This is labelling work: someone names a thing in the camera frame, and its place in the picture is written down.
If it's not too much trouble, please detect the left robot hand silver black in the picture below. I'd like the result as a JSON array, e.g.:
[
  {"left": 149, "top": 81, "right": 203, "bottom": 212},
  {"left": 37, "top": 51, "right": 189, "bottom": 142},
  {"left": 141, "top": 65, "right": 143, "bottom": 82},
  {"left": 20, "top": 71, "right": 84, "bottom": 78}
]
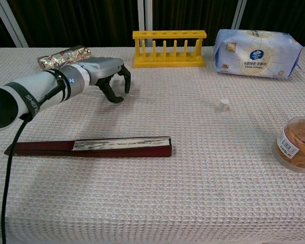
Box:
[{"left": 84, "top": 57, "right": 132, "bottom": 104}]

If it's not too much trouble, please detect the yellow test tube rack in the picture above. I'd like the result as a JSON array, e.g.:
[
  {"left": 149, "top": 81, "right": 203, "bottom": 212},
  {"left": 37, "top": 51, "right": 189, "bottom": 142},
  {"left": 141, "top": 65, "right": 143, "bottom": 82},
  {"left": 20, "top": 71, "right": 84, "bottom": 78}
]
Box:
[{"left": 132, "top": 30, "right": 207, "bottom": 69}]

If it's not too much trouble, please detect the gold foil snack package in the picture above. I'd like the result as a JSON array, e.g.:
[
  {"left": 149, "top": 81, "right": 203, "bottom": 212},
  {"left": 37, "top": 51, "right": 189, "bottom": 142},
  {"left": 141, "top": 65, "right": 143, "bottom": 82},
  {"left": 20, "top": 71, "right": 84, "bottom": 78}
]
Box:
[{"left": 37, "top": 45, "right": 92, "bottom": 71}]

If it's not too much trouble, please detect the dark red folded fan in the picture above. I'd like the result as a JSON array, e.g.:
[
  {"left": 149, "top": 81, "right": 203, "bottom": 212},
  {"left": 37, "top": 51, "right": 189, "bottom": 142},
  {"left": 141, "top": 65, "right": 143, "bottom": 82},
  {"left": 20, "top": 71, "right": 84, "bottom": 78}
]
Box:
[{"left": 4, "top": 136, "right": 172, "bottom": 158}]

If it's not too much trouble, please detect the pink waffle tablecloth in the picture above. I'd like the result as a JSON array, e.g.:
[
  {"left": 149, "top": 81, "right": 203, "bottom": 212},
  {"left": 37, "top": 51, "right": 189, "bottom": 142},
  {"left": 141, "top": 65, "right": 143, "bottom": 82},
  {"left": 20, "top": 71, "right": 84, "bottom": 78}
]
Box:
[{"left": 0, "top": 46, "right": 305, "bottom": 244}]

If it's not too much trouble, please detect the blue white tissue pack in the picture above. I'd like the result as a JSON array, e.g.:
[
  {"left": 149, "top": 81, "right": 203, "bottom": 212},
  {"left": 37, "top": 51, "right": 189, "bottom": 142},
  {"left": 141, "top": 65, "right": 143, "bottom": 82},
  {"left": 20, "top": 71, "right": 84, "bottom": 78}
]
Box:
[{"left": 212, "top": 28, "right": 303, "bottom": 81}]

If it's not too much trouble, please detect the clear tub of rubber bands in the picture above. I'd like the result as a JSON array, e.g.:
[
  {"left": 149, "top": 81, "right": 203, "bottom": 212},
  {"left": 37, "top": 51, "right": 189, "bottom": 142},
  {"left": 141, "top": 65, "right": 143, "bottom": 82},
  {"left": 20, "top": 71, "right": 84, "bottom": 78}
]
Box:
[{"left": 272, "top": 116, "right": 305, "bottom": 173}]

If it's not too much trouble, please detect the white screen frame post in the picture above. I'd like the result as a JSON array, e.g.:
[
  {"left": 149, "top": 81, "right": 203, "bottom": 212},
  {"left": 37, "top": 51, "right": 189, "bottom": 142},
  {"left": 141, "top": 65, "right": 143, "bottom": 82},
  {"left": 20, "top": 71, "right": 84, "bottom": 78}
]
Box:
[
  {"left": 137, "top": 0, "right": 154, "bottom": 48},
  {"left": 231, "top": 0, "right": 248, "bottom": 30},
  {"left": 0, "top": 0, "right": 29, "bottom": 48}
]

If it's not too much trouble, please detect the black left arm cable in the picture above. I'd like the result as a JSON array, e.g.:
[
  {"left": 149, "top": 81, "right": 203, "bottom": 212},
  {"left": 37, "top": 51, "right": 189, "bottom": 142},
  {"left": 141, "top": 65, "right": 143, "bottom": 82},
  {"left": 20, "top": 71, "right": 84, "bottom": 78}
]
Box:
[{"left": 1, "top": 68, "right": 72, "bottom": 244}]

